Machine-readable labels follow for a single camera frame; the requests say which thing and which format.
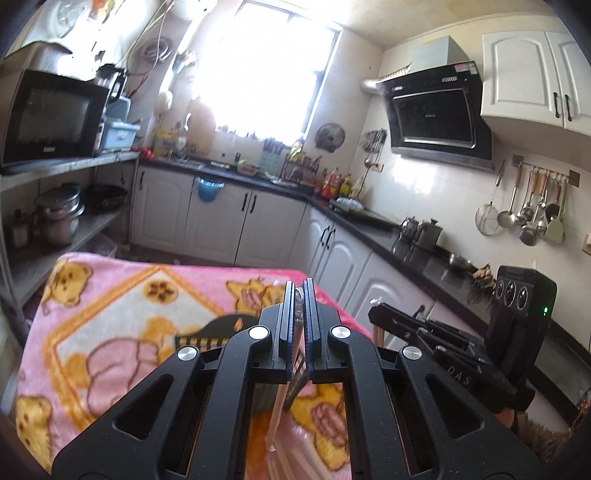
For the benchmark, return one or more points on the hanging utensil rack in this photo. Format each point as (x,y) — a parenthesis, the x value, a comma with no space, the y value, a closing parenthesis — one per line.
(374,143)

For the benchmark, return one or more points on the cardboard box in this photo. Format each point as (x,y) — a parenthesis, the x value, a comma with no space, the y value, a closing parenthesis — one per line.
(37,55)

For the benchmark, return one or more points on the black microwave oven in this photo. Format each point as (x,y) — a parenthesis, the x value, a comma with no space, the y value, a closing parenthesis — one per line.
(51,115)

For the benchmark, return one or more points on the grey metal kettle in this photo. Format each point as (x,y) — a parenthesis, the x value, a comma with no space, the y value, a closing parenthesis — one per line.
(429,236)

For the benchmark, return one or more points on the grey shelf rack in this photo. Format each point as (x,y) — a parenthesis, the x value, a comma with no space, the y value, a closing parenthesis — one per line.
(69,164)

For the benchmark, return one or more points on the pile of garlic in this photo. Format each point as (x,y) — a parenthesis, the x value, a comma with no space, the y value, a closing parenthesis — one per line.
(484,276)

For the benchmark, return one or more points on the small steel pot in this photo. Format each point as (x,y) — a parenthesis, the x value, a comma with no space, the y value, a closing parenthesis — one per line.
(19,233)

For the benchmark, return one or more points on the black range hood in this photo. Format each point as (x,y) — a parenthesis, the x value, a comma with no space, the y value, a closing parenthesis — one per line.
(434,115)

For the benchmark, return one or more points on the steel teapot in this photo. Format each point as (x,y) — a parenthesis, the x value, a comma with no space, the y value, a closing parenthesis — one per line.
(408,230)

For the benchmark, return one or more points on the black blender jug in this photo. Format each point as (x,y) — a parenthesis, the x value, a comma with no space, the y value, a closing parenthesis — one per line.
(110,81)

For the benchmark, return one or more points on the black spice rack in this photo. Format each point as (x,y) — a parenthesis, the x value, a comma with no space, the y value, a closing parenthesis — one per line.
(302,170)

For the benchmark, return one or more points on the black wok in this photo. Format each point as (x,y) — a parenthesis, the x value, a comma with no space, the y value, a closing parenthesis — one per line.
(106,196)

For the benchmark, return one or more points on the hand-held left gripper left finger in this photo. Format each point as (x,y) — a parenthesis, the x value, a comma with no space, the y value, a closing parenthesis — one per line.
(286,332)

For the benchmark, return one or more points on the pink cartoon printed blanket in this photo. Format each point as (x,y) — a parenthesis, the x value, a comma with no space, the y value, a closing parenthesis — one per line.
(115,295)

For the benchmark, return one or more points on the kitchen window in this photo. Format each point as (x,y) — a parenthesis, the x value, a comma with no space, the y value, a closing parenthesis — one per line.
(268,69)

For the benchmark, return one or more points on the printed wall cloth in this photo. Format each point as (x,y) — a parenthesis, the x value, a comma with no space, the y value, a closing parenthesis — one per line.
(69,18)

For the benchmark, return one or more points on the white kitchen base cabinets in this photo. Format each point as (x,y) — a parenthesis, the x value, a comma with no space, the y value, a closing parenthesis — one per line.
(277,217)

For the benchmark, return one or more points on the blue plastic storage box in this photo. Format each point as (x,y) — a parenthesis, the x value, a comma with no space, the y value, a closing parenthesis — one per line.
(117,136)

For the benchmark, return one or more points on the cluster of condiment bottles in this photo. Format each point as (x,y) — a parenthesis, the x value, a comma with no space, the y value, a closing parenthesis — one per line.
(337,187)

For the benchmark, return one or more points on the pale blue container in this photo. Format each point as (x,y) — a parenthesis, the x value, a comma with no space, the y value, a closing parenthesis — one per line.
(117,110)

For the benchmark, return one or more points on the white wall cabinet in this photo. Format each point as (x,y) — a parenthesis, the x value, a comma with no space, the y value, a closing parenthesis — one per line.
(521,78)

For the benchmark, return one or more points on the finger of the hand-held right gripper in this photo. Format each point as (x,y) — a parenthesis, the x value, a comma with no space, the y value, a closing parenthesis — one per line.
(397,323)

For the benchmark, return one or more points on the teal knife block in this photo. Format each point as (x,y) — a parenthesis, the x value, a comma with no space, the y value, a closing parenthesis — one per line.
(271,159)

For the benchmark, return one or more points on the bamboo chopstick pair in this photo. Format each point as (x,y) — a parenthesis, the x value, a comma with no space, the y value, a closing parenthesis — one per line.
(300,314)

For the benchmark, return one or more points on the row of hanging kitchen utensils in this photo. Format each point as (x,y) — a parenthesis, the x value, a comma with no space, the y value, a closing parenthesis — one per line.
(531,230)

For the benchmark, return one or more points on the silver exhaust duct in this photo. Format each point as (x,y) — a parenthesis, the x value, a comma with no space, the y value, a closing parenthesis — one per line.
(383,78)

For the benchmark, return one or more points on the wall utensil rail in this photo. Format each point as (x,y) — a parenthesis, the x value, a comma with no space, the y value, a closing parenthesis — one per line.
(572,177)

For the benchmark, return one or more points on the steel bowl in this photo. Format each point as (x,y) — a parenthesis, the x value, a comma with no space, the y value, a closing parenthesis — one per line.
(461,262)

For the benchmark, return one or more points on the wooden cutting board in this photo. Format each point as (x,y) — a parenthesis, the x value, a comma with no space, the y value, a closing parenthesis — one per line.
(203,129)

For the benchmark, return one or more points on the blue hanging bin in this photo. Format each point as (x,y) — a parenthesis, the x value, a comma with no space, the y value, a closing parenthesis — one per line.
(209,190)

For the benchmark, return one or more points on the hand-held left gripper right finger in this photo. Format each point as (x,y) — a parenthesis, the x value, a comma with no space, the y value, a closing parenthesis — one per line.
(314,332)

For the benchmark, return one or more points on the black plastic utensil holder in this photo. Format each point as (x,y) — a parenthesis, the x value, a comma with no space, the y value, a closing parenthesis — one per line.
(221,325)

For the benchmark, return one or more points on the stack of steel pots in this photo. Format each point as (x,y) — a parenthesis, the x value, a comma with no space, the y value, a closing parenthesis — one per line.
(60,217)

